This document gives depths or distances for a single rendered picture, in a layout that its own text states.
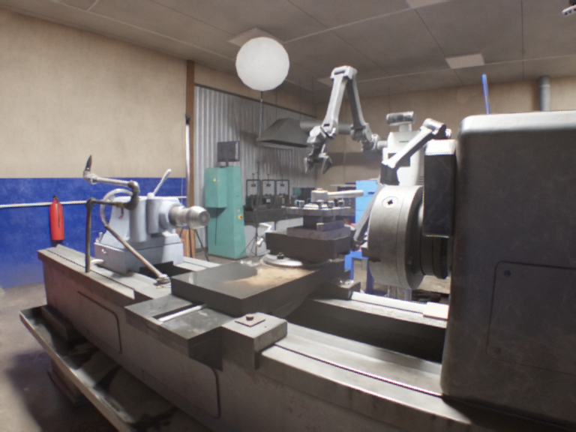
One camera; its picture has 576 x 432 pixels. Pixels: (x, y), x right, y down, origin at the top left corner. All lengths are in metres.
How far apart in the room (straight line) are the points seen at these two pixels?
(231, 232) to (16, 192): 3.06
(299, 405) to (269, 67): 4.41
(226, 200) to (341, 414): 4.90
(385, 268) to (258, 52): 4.28
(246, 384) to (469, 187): 0.71
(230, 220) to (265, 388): 4.70
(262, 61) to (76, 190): 3.06
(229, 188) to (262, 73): 1.86
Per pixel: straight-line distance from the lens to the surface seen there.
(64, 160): 5.11
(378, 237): 0.76
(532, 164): 0.58
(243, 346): 0.83
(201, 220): 1.30
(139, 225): 1.47
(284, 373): 0.80
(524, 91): 8.11
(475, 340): 0.63
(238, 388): 0.98
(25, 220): 4.97
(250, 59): 4.86
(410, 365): 0.79
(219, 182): 5.39
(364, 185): 3.00
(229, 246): 5.58
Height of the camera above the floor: 1.22
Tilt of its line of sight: 5 degrees down
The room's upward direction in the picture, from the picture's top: straight up
